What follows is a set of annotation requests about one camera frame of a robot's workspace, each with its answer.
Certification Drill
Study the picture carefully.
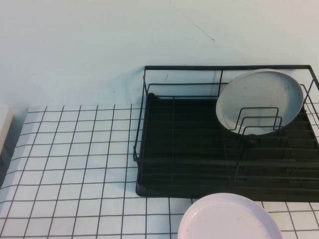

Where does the grey round plate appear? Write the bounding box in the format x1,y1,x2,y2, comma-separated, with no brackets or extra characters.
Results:
215,71,305,137

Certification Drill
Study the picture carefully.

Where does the pink round plate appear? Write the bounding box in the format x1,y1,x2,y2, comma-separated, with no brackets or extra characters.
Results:
177,192,284,239

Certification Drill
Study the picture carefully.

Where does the white grid tablecloth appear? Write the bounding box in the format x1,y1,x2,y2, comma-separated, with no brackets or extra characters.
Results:
0,104,319,239

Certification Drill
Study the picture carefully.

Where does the beige wooden block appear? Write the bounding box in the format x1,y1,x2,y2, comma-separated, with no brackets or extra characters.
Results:
0,107,15,160

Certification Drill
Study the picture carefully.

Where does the black wire dish rack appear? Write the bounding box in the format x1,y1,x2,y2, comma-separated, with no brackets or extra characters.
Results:
133,65,319,203

